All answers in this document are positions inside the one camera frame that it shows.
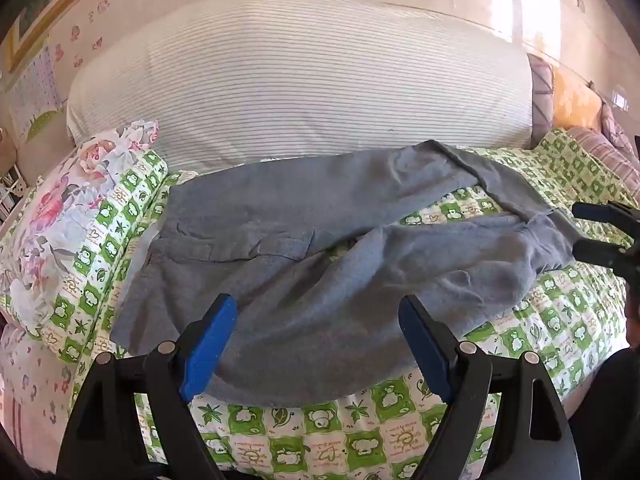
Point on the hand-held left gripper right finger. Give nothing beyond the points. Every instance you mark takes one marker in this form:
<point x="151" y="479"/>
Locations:
<point x="425" y="345"/>

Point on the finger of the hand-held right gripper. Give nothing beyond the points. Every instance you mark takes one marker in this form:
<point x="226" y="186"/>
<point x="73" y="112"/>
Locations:
<point x="600" y="255"/>
<point x="607" y="216"/>

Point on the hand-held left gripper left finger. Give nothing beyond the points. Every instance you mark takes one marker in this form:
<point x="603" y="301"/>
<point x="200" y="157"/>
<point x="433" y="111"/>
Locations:
<point x="210" y="345"/>

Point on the grey pants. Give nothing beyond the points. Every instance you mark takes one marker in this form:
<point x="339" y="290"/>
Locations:
<point x="310" y="280"/>

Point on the pink plaid pillow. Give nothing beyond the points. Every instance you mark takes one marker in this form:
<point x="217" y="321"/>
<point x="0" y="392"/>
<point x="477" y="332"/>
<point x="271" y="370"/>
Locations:
<point x="607" y="152"/>

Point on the green printed blanket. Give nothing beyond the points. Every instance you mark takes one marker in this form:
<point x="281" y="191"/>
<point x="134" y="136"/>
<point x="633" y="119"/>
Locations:
<point x="550" y="320"/>

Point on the orange cushion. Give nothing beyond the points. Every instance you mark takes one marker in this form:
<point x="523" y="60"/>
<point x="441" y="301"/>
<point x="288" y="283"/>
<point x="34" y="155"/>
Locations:
<point x="575" y="105"/>

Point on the purple plaid cushion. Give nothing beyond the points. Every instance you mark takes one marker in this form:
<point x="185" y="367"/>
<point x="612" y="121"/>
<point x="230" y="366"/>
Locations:
<point x="541" y="87"/>

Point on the person's dark clothing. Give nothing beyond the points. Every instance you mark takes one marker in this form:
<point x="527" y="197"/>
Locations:
<point x="607" y="400"/>

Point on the pink floral bedsheet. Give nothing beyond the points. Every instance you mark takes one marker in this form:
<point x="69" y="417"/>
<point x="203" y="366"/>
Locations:
<point x="30" y="385"/>

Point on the floral pillow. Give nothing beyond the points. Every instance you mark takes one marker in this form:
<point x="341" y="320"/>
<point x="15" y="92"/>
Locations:
<point x="55" y="210"/>

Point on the white striped bolster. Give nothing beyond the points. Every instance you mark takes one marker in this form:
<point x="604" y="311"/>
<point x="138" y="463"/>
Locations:
<point x="300" y="85"/>

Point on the white wall socket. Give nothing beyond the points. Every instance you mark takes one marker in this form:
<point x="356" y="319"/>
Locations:
<point x="620" y="97"/>

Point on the colourful wall chart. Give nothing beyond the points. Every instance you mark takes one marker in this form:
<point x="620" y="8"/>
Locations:
<point x="35" y="85"/>

